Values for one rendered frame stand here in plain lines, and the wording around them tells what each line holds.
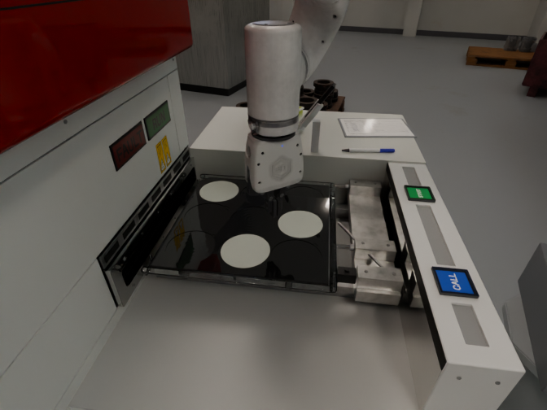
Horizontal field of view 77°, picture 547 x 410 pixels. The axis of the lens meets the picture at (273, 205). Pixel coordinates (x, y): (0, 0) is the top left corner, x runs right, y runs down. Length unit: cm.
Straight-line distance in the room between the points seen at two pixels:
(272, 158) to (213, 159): 41
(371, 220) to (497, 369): 42
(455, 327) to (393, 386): 15
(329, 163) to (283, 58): 46
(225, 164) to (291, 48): 51
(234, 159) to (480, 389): 72
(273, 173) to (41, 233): 35
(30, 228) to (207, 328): 34
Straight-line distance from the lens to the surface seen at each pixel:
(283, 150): 58
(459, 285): 62
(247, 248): 70
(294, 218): 78
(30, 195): 52
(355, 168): 93
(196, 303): 73
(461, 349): 54
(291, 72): 53
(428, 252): 66
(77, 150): 58
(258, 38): 52
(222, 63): 459
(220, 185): 91
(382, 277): 66
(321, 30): 60
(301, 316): 69
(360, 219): 84
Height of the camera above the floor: 137
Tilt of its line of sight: 35 degrees down
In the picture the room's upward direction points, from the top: straight up
